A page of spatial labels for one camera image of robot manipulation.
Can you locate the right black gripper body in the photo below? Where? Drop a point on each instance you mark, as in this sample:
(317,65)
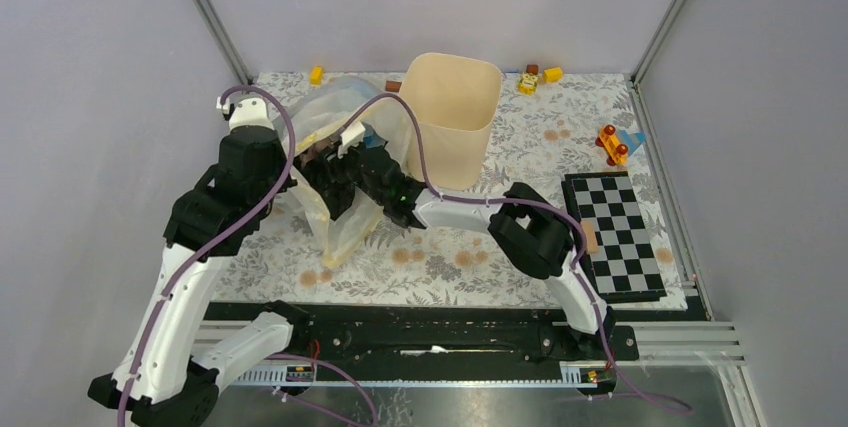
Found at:
(348,168)

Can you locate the translucent yellowish plastic bag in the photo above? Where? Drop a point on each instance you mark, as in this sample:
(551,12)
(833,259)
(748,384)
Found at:
(319,119)

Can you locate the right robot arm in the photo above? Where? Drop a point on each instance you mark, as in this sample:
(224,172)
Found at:
(539,240)

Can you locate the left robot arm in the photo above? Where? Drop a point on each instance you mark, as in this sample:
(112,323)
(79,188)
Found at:
(160,382)

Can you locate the beige trash bin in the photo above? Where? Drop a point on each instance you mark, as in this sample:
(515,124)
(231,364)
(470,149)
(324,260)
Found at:
(454,99)

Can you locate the brown cylinder block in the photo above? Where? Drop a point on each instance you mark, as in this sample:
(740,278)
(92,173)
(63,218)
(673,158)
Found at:
(392,86)

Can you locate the small yellow block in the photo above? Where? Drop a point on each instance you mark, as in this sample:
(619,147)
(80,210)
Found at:
(316,75)

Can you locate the yellow toy figure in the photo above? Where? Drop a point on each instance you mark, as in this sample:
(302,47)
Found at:
(528,83)

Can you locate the floral patterned table mat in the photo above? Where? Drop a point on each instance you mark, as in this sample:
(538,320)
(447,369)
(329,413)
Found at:
(535,139)

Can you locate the yellow cube block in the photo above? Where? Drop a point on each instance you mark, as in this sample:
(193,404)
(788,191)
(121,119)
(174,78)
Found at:
(553,74)

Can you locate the tan wooden block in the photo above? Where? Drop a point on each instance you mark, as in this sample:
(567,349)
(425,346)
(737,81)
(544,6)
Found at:
(592,244)

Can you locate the orange red toy car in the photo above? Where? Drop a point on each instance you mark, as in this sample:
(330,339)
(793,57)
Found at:
(616,148)

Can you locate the blue triangle block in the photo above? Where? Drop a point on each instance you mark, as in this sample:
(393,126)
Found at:
(633,140)

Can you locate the black white checkerboard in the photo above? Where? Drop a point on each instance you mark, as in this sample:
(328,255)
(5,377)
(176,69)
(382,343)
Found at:
(625,269)

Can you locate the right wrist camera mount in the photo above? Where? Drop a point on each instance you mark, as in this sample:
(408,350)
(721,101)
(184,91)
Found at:
(351,137)

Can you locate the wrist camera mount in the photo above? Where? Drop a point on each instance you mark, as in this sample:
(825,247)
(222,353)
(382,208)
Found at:
(351,137)
(247,118)

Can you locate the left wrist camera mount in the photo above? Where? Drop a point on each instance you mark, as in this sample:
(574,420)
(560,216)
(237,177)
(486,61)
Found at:
(247,118)

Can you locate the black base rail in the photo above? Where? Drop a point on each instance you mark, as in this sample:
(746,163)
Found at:
(442,346)

